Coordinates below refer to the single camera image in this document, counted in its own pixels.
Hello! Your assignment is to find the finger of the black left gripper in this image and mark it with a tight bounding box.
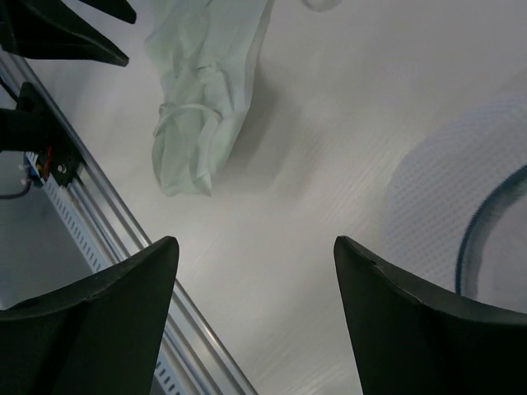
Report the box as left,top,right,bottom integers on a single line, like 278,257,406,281
81,0,137,24
1,0,129,67

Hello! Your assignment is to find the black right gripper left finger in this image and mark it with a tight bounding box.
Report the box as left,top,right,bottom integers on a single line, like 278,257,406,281
1,236,180,394

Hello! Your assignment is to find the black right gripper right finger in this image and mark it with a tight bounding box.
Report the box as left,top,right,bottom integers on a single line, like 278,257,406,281
333,236,526,394

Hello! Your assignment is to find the pale green bra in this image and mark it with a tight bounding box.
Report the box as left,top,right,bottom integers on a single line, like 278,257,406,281
145,1,274,196

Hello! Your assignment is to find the white mesh laundry bag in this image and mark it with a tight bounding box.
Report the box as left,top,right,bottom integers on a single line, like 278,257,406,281
379,94,526,291

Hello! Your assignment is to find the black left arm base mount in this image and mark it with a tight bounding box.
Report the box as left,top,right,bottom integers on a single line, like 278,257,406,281
1,81,84,187

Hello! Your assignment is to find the aluminium rail frame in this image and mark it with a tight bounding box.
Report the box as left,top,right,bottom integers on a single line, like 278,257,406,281
1,53,254,394

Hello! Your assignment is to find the white slotted cable duct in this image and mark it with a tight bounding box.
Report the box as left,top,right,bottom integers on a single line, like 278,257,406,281
26,151,182,395

